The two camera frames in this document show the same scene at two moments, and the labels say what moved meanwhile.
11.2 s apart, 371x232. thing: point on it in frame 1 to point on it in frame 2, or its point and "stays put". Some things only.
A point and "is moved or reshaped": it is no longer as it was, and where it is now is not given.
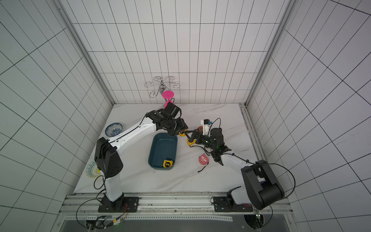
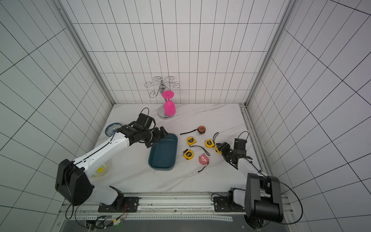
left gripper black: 182,126 to 158,136
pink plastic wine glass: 168,94 stays put
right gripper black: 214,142 to 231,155
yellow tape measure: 167,164 is moved or reshaped
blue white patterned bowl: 113,129 stays put
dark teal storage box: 162,146 stays put
